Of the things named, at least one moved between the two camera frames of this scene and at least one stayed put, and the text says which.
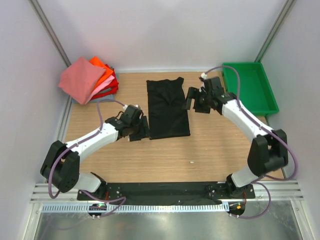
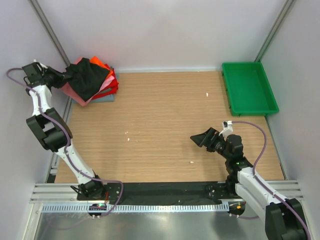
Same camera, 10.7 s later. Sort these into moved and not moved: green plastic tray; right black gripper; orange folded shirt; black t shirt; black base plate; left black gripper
Moved: black t shirt; left black gripper; right black gripper
Not moved: black base plate; orange folded shirt; green plastic tray
